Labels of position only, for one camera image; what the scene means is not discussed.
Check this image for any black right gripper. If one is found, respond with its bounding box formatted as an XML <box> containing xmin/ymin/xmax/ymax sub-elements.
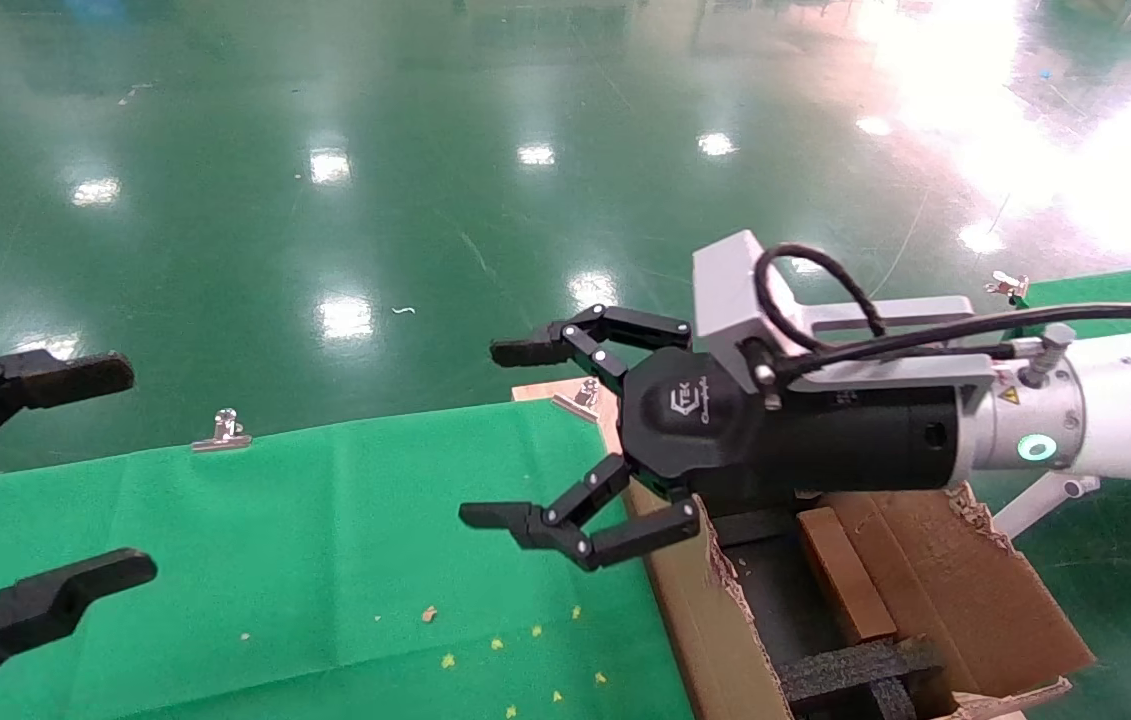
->
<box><xmin>458</xmin><ymin>305</ymin><xmax>976</xmax><ymax>573</ymax></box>

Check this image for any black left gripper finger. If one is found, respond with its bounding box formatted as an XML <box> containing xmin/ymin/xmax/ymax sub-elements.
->
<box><xmin>0</xmin><ymin>548</ymin><xmax>158</xmax><ymax>713</ymax></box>
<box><xmin>0</xmin><ymin>350</ymin><xmax>136</xmax><ymax>483</ymax></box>

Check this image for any small brown cardboard box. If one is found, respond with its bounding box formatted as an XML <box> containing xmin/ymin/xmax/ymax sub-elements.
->
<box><xmin>798</xmin><ymin>507</ymin><xmax>898</xmax><ymax>646</ymax></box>

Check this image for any large open cardboard carton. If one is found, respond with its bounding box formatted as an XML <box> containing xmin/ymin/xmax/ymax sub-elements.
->
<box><xmin>625</xmin><ymin>480</ymin><xmax>1096</xmax><ymax>720</ymax></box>

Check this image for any green table cloth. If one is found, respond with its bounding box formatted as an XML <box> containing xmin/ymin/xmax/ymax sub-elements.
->
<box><xmin>0</xmin><ymin>400</ymin><xmax>696</xmax><ymax>720</ymax></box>
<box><xmin>1010</xmin><ymin>262</ymin><xmax>1131</xmax><ymax>346</ymax></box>

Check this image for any black foam insert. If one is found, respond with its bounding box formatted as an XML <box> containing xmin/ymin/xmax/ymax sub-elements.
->
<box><xmin>715</xmin><ymin>507</ymin><xmax>944</xmax><ymax>720</ymax></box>

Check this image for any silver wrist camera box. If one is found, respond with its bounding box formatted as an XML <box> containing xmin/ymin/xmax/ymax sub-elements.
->
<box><xmin>692</xmin><ymin>230</ymin><xmax>806</xmax><ymax>401</ymax></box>

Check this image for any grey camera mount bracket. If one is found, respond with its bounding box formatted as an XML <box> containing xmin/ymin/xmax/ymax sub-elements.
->
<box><xmin>795</xmin><ymin>296</ymin><xmax>1076</xmax><ymax>416</ymax></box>

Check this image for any thin black camera cable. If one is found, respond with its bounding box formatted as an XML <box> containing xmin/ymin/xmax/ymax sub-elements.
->
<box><xmin>753</xmin><ymin>243</ymin><xmax>1131</xmax><ymax>386</ymax></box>

